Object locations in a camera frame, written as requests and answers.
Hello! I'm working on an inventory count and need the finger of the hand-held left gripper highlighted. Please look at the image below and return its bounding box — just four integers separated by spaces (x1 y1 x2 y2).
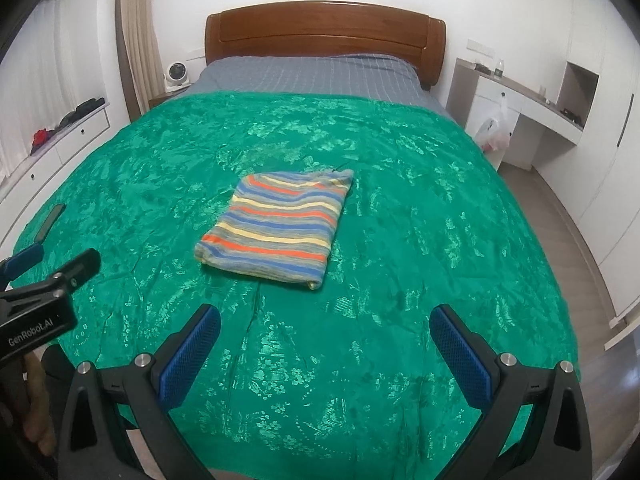
0 245 45 281
0 249 102 303

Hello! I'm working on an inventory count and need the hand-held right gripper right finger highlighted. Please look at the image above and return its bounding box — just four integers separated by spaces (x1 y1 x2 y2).
429 304 593 480

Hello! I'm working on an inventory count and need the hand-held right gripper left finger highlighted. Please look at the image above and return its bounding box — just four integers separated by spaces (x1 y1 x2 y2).
65 303 223 480

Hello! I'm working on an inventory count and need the striped knit sweater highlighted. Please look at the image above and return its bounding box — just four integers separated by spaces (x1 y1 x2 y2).
194 169 355 291

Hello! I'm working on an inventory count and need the dark clothes pile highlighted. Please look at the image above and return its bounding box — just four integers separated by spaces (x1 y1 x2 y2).
57 98 106 131

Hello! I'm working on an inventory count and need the person's left hand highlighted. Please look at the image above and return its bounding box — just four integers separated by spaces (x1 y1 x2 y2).
20 351 58 458

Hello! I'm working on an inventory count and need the white drawer cabinet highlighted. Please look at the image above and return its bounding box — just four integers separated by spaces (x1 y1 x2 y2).
0 96 112 241

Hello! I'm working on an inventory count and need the green floral bedspread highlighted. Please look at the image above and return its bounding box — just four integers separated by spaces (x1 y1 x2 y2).
10 91 583 480

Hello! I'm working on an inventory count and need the wooden nightstand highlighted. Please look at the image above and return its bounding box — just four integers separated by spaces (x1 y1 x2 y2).
148 91 191 111

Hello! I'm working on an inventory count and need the white round fan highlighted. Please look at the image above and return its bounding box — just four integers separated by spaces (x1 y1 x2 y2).
164 61 190 93

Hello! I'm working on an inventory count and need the white plastic bag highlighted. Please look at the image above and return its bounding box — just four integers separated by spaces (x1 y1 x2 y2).
474 95 513 153

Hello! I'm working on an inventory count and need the beige curtain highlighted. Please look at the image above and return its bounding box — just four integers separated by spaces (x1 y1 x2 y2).
116 0 166 121

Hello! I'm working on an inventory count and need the white wardrobe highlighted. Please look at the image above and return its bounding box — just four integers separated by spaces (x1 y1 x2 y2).
570 0 640 321

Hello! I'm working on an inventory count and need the white built-in desk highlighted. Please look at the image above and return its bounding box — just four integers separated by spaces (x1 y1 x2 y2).
445 57 601 171

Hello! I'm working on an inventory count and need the grey checked bed sheet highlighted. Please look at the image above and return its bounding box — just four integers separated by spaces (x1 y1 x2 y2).
187 54 448 116

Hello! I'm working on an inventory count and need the wooden headboard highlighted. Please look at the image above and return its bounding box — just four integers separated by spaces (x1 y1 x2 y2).
204 10 447 92

